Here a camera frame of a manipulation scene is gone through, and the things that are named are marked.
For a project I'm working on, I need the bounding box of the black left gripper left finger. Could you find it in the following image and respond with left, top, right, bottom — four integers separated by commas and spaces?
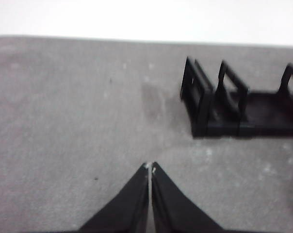
78, 162, 150, 233

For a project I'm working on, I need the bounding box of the black plastic plate rack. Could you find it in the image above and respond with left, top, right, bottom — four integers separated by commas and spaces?
179, 56, 293, 139

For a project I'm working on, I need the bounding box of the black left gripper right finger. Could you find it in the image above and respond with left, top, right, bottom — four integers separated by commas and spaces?
150, 161, 223, 233

